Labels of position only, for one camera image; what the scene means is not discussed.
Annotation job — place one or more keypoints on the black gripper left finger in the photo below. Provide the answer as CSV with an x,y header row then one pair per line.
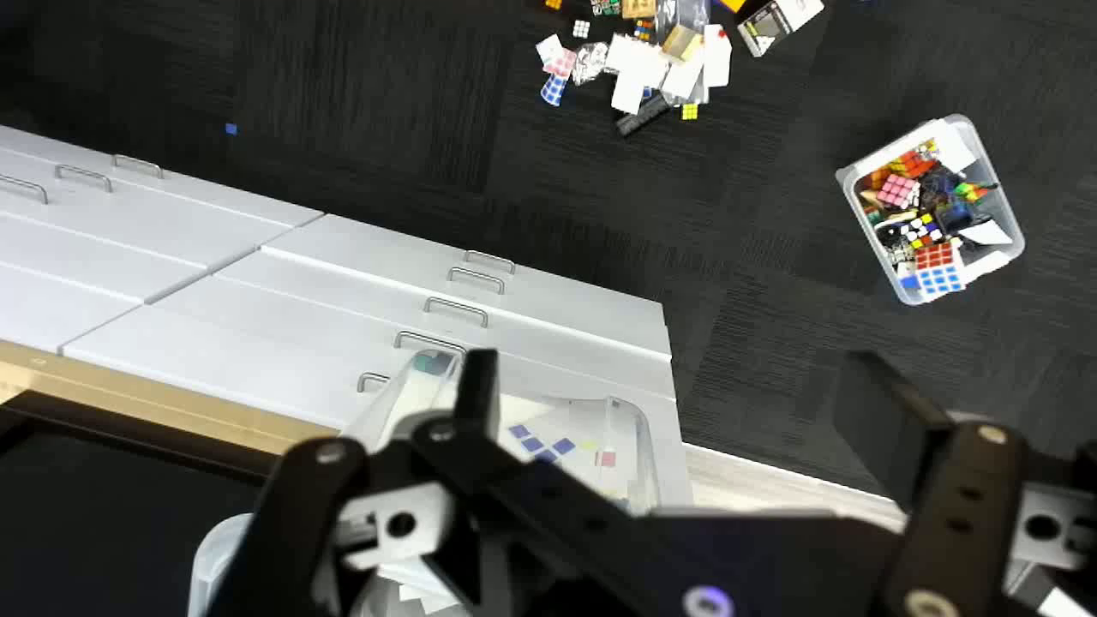
x,y
297,514

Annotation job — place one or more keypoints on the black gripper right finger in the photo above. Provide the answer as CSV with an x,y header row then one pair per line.
x,y
960,503

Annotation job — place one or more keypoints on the clear plastic storage bin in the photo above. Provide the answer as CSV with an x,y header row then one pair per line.
x,y
655,457

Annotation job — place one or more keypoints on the small clear bin of puzzles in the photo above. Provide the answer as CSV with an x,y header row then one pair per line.
x,y
1005,243

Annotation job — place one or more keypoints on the light wooden base board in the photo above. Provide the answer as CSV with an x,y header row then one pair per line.
x,y
137,394

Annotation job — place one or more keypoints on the blue white puzzle cube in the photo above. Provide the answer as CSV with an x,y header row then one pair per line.
x,y
941,282

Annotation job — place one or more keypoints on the white low drawer cabinet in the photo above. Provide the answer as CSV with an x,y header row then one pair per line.
x,y
114,227
345,296

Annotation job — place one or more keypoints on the red white puzzle cube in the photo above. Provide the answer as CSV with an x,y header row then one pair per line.
x,y
935,255

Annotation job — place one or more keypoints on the white cube with blue stickers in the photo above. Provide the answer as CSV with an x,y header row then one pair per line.
x,y
537,440

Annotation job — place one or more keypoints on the pink white puzzle cube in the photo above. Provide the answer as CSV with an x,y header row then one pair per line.
x,y
897,194

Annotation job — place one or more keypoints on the tiny blue floor piece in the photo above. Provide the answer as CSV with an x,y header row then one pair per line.
x,y
229,129

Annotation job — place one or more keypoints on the small blue white cube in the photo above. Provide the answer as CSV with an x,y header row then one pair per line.
x,y
552,91

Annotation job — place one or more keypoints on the grey flat bar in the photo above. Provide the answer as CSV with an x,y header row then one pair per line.
x,y
643,117

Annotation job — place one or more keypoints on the white open cardboard box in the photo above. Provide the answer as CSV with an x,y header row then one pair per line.
x,y
778,20

